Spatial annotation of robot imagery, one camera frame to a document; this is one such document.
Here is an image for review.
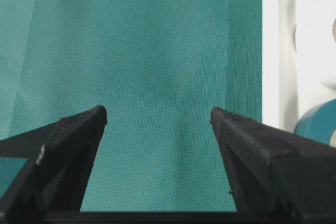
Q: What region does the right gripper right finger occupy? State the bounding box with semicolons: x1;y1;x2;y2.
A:
211;107;335;223

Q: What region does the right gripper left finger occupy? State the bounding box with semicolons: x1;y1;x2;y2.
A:
1;105;107;223

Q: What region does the teal tape roll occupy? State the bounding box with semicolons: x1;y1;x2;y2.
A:
294;99;335;147

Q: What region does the white tape roll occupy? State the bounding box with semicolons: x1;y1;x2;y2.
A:
295;0;335;89

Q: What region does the white plastic case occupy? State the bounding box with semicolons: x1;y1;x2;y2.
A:
262;0;335;132

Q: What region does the green table cloth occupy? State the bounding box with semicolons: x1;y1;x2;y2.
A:
1;0;262;211

